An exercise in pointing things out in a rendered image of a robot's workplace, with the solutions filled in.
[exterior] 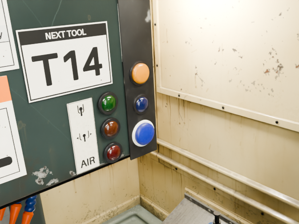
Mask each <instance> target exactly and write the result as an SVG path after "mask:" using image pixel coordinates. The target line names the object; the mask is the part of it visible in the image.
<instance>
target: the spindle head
mask: <svg viewBox="0 0 299 224"><path fill-rule="evenodd" d="M6 1H7V6H8V12H9V17H10V22H11V27H12V33H13V38H14V43H15V48H16V54H17V59H18V64H19V69H13V70H8V71H2V72H0V76H7V79H8V85H9V90H10V94H11V99H12V105H13V109H14V114H15V119H16V124H17V129H18V133H19V138H20V144H21V149H22V153H23V158H24V164H25V168H26V173H27V174H26V175H24V176H21V177H18V178H15V179H13V180H10V181H7V182H4V183H2V184H0V210H1V209H3V208H6V207H8V206H10V205H13V204H16V203H18V202H21V201H23V200H25V199H28V198H30V197H33V196H35V195H38V194H40V193H43V192H45V191H47V190H50V189H52V188H55V187H57V186H60V185H62V184H65V183H67V182H70V181H72V180H75V179H77V178H80V177H82V176H85V175H87V174H90V173H92V172H94V171H97V170H99V169H102V168H104V167H107V166H109V165H112V164H114V163H116V162H119V161H121V160H124V159H126V158H129V157H130V152H129V137H128V125H127V114H126V103H125V87H124V76H123V65H122V56H121V40H120V29H119V18H118V6H117V0H6ZM102 21H107V27H108V37H109V51H110V61H111V70H112V80H113V83H112V84H108V85H103V86H100V87H95V88H91V89H86V90H83V91H78V92H73V93H70V94H65V95H61V96H56V97H52V98H48V99H44V100H39V101H35V102H31V103H29V102H28V96H27V91H26V86H25V81H24V75H23V69H22V65H21V60H20V53H19V48H18V43H17V38H16V31H15V30H23V29H32V28H45V27H54V26H63V25H72V24H84V23H93V22H102ZM105 92H112V93H114V94H115V95H116V96H117V98H118V106H117V109H116V110H115V111H114V112H113V113H111V114H109V115H106V114H103V113H101V112H100V111H99V109H98V105H97V104H98V100H99V98H100V96H101V95H102V94H103V93H105ZM88 98H92V103H93V113H94V121H95V129H96V137H97V148H98V155H99V163H100V166H98V167H95V168H93V169H90V170H88V171H85V172H83V173H80V174H77V171H76V165H75V158H74V152H73V143H72V137H71V131H70V124H69V116H68V109H67V104H69V103H73V102H77V101H80V100H85V99H88ZM110 117H113V118H116V119H117V120H118V121H119V122H120V125H121V128H120V131H119V134H118V135H117V136H116V137H115V138H113V139H110V140H108V139H106V138H104V137H103V136H102V135H101V125H102V123H103V122H104V121H105V120H106V119H108V118H110ZM111 142H118V143H119V144H121V146H122V155H121V157H120V159H119V160H118V161H116V162H114V163H108V162H107V161H105V159H104V157H103V152H104V149H105V147H106V146H107V145H108V144H109V143H111Z"/></svg>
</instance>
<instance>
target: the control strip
mask: <svg viewBox="0 0 299 224"><path fill-rule="evenodd" d="M117 3H118V14H119V26H120V37H121V53H122V65H123V76H124V87H125V103H126V114H127V125H128V137H129V152H130V160H133V159H136V158H138V157H141V156H143V155H145V154H148V153H150V152H153V151H155V150H157V134H156V116H155V98H154V71H153V53H152V34H151V16H150V0H117ZM139 63H142V64H146V65H147V66H148V68H149V77H148V79H147V81H146V82H144V83H142V84H138V83H136V82H135V81H134V80H133V78H132V71H133V68H134V67H135V66H136V65H137V64H139ZM109 95H110V96H113V97H114V98H115V99H116V106H115V108H114V109H113V110H112V111H110V112H106V111H104V110H103V108H102V101H103V99H104V98H105V97H106V96H109ZM141 97H145V98H147V100H148V103H149V104H148V108H147V109H146V110H145V111H143V112H139V111H138V110H137V108H136V103H137V101H138V99H139V98H141ZM97 105H98V109H99V111H100V112H101V113H103V114H106V115H109V114H111V113H113V112H114V111H115V110H116V109H117V106H118V98H117V96H116V95H115V94H114V93H112V92H105V93H103V94H102V95H101V96H100V98H99V100H98V104H97ZM110 121H115V122H117V124H118V132H117V133H116V135H114V136H112V137H109V136H107V135H106V134H105V126H106V125H107V124H108V123H109V122H110ZM142 123H150V124H152V125H153V127H154V137H153V139H152V140H151V141H150V142H149V143H148V144H147V145H140V144H138V143H137V142H136V140H135V132H136V129H137V128H138V126H139V125H141V124H142ZM120 128H121V125H120V122H119V121H118V120H117V119H116V118H113V117H110V118H108V119H106V120H105V121H104V122H103V123H102V125H101V135H102V136H103V137H104V138H106V139H108V140H110V139H113V138H115V137H116V136H117V135H118V134H119V131H120ZM114 145H117V146H118V147H119V148H120V150H121V153H120V156H119V157H118V158H117V159H116V160H109V159H108V157H107V152H108V150H109V149H110V148H111V147H112V146H114ZM121 155H122V146H121V144H119V143H118V142H111V143H109V144H108V145H107V146H106V147H105V149H104V152H103V157H104V159H105V161H107V162H108V163H114V162H116V161H118V160H119V159H120V157H121Z"/></svg>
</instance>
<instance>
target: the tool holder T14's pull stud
mask: <svg viewBox="0 0 299 224"><path fill-rule="evenodd" d="M220 215H221V213H220V212H219V211H215V212H214V220H213V224H221V221H220V219H219V217H220Z"/></svg>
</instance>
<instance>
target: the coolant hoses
mask: <svg viewBox="0 0 299 224"><path fill-rule="evenodd" d="M36 198H37V195H35V196H33V197H30V198H28V199H26V201H25V204H26V205H25V207H24V210H25V211H24V212H23V217H22V223H21V224H29V223H30V221H31V219H32V217H33V215H34V214H33V211H34V210H35V204H36ZM21 202H22V201H21ZM21 207H22V205H21V203H20V202H18V203H16V204H13V205H11V211H10V219H9V224H15V222H16V220H17V217H18V215H19V212H20V209H21ZM5 209H6V208H3V209H1V210H0V221H1V220H2V219H3V216H4V212H5Z"/></svg>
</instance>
